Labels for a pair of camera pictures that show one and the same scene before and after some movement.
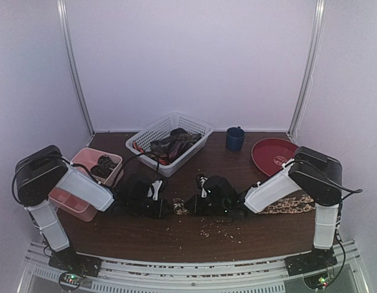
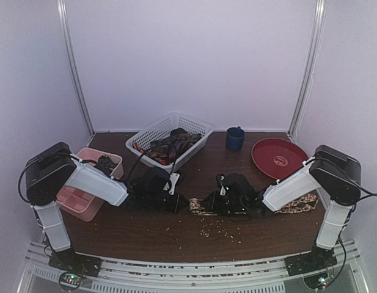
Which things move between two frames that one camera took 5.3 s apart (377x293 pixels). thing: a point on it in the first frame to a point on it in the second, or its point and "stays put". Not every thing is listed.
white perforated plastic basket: [167, 146] stays put
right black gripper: [199, 206] to [215, 199]
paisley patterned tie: [302, 202] stays put
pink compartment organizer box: [66, 203] stays put
